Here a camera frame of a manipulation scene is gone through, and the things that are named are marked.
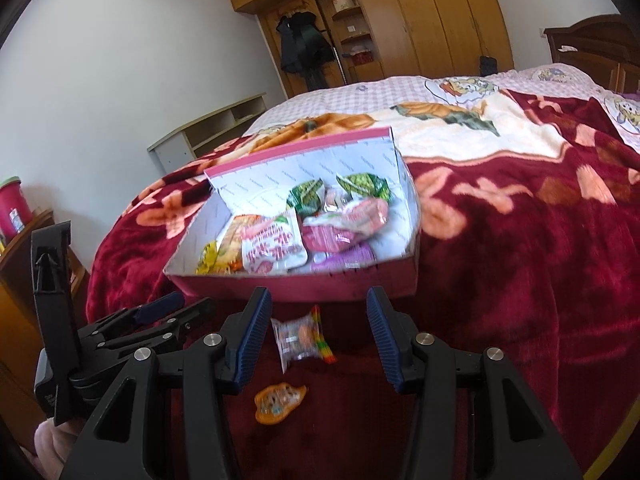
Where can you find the pink cardboard box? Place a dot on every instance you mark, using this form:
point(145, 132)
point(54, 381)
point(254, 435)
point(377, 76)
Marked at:
point(300, 280)

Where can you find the black bag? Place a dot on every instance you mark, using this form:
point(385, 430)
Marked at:
point(488, 66)

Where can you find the yellow foam floor mat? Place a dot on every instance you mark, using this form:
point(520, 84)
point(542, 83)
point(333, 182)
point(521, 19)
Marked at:
point(615, 450)

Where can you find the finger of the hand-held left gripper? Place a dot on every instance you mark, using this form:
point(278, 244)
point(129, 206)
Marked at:
point(160, 305)
point(170, 330)

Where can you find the green pea packet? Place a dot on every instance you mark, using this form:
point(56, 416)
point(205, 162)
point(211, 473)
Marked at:
point(365, 185)

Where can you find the purple cloth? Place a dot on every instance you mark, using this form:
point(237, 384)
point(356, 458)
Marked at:
point(631, 95)

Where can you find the orange biscuit packet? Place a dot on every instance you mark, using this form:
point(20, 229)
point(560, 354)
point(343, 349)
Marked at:
point(235, 240)

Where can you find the white shelf unit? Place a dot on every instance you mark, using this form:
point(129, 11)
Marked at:
point(215, 130)

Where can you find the pink peach jelly pouch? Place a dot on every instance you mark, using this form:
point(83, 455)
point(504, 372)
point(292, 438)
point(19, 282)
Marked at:
point(350, 220)

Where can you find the white jelly pouch pink lettering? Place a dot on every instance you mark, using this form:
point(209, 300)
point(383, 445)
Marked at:
point(272, 245)

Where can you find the purple candy tin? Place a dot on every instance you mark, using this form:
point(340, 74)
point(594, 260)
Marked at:
point(345, 260)

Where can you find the dark wooden headboard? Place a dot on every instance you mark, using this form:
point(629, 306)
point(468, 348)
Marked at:
point(595, 45)

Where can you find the black jacket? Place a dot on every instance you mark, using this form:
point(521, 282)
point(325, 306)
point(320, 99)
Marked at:
point(305, 45)

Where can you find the red basket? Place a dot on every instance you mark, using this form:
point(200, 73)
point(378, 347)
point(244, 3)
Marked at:
point(362, 56)

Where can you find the orange jelly cup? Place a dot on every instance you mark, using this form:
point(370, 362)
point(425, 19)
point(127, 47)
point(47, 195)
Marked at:
point(277, 402)

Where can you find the wooden wardrobe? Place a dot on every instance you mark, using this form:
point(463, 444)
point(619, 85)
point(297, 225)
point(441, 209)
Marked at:
point(425, 15)

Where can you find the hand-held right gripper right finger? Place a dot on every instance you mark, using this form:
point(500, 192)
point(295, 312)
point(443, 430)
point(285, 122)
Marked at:
point(385, 340)

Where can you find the clear candy packet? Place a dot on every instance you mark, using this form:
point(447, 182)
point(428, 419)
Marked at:
point(300, 337)

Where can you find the yellow snack packet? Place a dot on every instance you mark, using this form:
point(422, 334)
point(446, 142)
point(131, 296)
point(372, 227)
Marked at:
point(207, 257)

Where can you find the person's left forearm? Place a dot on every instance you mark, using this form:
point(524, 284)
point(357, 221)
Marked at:
point(50, 450)

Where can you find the wooden nightstand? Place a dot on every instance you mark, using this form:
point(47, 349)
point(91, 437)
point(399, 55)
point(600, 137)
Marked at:
point(20, 310)

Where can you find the small green snack packet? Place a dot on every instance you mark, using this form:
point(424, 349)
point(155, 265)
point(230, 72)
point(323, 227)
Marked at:
point(305, 197)

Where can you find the cream pot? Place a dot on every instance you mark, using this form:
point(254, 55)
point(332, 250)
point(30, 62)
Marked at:
point(342, 2)

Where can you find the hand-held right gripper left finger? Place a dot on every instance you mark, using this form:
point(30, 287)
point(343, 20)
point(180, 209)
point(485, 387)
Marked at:
point(252, 340)

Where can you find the pink checked cartoon bedsheet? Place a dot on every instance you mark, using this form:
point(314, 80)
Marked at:
point(400, 90)

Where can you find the red floral blanket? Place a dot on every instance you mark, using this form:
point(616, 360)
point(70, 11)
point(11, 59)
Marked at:
point(500, 260)

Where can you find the pink jar green lid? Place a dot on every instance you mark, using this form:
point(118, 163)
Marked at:
point(15, 205)

